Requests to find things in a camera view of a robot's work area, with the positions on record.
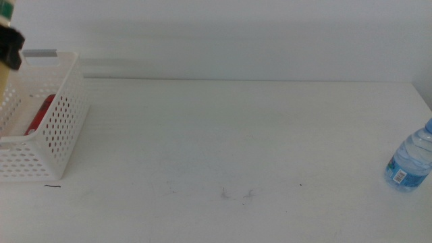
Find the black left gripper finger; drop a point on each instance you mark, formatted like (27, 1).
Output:
(10, 47)

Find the red soda can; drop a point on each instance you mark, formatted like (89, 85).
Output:
(40, 114)

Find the clear water bottle blue cap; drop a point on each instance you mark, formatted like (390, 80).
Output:
(411, 158)

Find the white perforated plastic basket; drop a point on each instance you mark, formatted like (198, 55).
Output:
(67, 84)

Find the small black thread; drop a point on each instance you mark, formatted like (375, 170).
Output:
(52, 186)

